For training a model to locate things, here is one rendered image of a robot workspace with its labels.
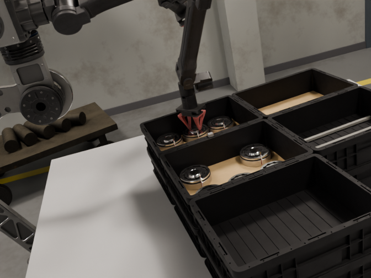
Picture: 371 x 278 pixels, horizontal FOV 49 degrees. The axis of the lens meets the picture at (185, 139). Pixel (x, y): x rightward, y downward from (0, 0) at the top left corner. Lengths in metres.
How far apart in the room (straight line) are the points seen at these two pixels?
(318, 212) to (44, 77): 0.98
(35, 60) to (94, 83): 2.86
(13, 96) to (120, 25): 2.68
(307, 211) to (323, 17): 3.75
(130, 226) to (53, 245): 0.27
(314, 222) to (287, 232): 0.08
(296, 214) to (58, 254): 0.79
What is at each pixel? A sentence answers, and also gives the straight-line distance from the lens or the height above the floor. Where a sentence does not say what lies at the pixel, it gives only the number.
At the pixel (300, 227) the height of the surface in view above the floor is 0.83.
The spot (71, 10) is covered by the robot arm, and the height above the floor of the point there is 1.44.
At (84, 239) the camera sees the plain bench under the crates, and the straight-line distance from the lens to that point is 1.48.
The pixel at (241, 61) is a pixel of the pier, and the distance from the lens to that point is 4.17.
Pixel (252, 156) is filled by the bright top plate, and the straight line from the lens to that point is 1.36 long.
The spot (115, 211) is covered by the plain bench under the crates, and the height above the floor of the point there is 0.70.
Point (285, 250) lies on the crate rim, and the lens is 0.91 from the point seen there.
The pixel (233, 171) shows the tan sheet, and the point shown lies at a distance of 1.36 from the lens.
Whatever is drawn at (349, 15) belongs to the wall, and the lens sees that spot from 4.92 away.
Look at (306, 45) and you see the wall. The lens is 4.75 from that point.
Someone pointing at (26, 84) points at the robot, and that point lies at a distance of 1.50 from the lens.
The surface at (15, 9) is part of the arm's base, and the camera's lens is 1.17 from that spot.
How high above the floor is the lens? 1.56
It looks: 27 degrees down
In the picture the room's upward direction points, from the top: 13 degrees counter-clockwise
